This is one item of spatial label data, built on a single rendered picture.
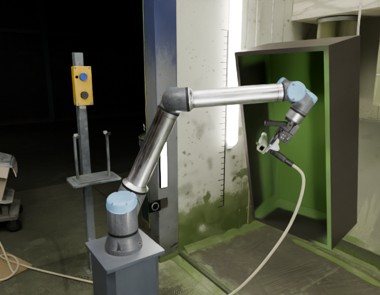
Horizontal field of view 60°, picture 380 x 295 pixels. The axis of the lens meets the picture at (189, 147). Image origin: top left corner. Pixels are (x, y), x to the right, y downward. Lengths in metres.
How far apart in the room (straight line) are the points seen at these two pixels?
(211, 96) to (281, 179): 1.30
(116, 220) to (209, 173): 1.34
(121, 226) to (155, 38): 1.34
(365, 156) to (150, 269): 2.21
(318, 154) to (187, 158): 0.98
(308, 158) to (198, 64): 1.07
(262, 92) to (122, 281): 1.10
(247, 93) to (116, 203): 0.80
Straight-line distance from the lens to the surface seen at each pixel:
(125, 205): 1.61
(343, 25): 3.21
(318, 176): 2.46
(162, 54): 2.43
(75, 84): 2.33
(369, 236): 3.02
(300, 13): 3.33
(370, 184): 3.15
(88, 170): 2.50
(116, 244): 1.69
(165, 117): 1.66
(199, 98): 1.52
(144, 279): 1.76
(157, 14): 2.44
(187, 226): 2.83
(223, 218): 3.07
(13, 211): 3.74
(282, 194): 2.71
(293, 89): 1.58
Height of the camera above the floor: 1.50
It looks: 13 degrees down
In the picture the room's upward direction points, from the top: straight up
